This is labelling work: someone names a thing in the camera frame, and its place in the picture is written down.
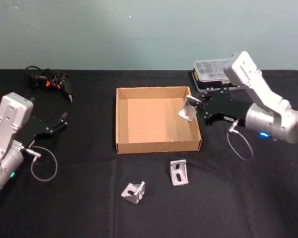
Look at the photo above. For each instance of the black table cloth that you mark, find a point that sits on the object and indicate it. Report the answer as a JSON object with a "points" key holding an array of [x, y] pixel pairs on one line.
{"points": [[89, 198]]}

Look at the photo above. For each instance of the clear plastic case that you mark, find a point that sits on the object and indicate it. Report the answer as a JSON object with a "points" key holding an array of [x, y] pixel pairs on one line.
{"points": [[208, 70]]}

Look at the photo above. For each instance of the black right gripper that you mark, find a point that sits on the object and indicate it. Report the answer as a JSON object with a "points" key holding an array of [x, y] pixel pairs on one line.
{"points": [[226, 106]]}

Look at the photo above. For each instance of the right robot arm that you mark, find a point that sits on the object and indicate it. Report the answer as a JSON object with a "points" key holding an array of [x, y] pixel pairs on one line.
{"points": [[270, 104]]}

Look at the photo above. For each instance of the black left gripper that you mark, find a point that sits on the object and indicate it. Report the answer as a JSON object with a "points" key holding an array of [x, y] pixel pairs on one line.
{"points": [[34, 126]]}

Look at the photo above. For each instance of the silver metal angle bracket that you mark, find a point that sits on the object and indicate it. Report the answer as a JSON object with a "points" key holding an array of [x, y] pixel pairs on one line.
{"points": [[132, 194], [186, 112], [178, 173]]}

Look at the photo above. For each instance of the shallow brown cardboard tray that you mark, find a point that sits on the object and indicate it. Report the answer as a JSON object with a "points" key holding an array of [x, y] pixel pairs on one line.
{"points": [[149, 124]]}

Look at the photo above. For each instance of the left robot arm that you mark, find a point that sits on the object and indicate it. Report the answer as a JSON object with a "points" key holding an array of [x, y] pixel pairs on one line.
{"points": [[7, 129]]}

